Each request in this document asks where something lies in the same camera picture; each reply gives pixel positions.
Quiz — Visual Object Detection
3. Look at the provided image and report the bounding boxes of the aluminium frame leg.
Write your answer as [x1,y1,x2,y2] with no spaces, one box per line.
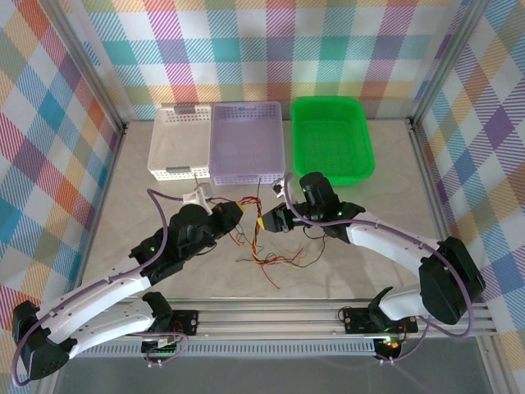
[477,337,506,394]

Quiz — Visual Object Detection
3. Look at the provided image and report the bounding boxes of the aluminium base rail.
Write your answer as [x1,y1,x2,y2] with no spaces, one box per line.
[52,298,495,341]

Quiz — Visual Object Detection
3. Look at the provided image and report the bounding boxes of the green plastic basket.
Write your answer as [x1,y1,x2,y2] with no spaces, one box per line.
[290,96,377,188]

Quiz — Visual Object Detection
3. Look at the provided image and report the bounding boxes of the aluminium frame post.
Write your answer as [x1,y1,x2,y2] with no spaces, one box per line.
[409,0,493,128]
[43,0,128,132]

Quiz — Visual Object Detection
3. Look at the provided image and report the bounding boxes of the lilac perforated plastic basket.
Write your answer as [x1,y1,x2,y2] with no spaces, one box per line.
[208,101,287,188]

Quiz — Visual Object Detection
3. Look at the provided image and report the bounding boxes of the grey slotted cable duct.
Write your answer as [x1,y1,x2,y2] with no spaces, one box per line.
[65,342,377,359]

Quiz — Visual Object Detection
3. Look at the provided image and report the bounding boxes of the small control circuit board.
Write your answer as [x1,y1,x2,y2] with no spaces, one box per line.
[375,335,405,355]
[141,335,184,358]

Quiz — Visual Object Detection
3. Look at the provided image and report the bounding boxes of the white perforated plastic basket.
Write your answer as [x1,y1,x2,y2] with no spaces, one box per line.
[146,104,214,184]

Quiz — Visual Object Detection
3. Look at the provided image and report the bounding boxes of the aluminium side rail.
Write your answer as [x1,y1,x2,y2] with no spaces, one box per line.
[408,118,452,243]
[71,122,130,307]

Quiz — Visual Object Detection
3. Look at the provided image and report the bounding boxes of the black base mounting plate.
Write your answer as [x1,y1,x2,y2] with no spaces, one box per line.
[342,307,419,334]
[170,309,201,337]

